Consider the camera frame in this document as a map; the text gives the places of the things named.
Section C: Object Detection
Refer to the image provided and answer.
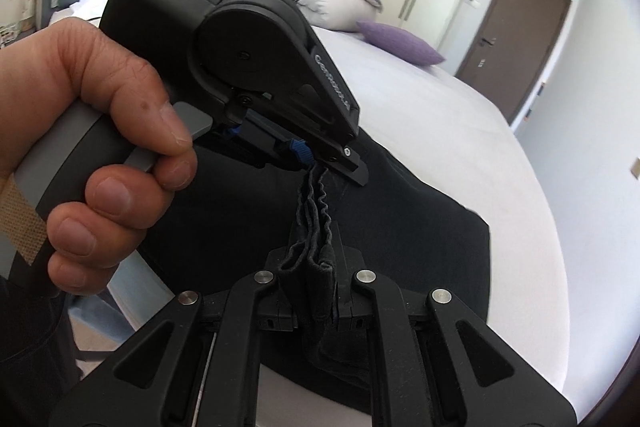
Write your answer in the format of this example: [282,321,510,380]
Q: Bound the bed with white sheet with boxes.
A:
[70,0,568,427]

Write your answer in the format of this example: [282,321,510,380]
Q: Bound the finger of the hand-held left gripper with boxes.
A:
[287,134,372,186]
[220,112,311,171]

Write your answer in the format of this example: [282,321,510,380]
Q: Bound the brown door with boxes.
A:
[455,0,573,122]

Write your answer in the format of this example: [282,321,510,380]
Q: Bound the purple pillow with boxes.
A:
[356,19,446,66]

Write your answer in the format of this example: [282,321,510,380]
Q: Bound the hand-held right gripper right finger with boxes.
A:
[332,247,576,427]

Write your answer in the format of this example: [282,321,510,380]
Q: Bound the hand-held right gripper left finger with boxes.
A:
[57,249,301,427]

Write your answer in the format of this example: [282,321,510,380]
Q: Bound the person's left hand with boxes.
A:
[0,18,199,297]

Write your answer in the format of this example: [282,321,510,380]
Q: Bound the black pants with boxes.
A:
[132,127,493,390]

